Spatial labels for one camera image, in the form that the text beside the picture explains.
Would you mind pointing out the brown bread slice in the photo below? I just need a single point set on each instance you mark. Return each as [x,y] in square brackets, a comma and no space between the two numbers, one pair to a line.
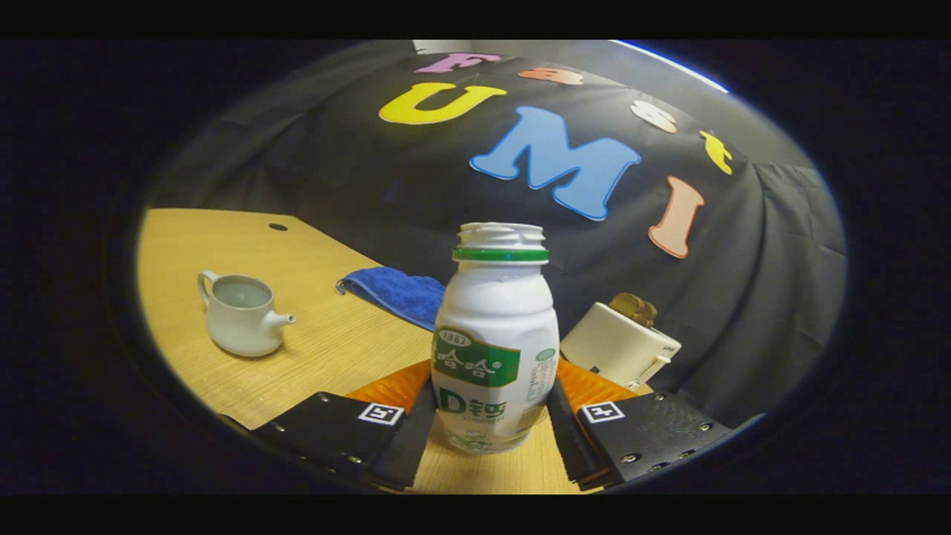
[624,305]
[648,316]

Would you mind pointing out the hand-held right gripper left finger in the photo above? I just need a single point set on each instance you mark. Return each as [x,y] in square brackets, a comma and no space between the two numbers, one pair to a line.
[405,446]

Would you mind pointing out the blue towel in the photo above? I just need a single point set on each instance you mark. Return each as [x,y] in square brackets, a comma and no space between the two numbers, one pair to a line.
[401,293]

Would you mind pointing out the white toaster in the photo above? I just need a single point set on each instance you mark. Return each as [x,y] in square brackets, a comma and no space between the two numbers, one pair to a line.
[609,345]

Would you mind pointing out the white ceramic teacup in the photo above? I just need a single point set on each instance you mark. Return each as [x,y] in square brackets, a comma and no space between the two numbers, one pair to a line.
[245,331]

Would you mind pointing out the white plastic water bottle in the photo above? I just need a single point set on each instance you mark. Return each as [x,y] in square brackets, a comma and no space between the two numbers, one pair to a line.
[494,312]

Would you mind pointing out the black backdrop cloth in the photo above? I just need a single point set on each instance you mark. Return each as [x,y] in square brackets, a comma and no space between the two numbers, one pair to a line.
[356,186]

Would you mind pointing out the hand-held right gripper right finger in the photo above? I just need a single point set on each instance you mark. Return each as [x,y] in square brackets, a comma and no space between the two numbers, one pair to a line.
[572,446]

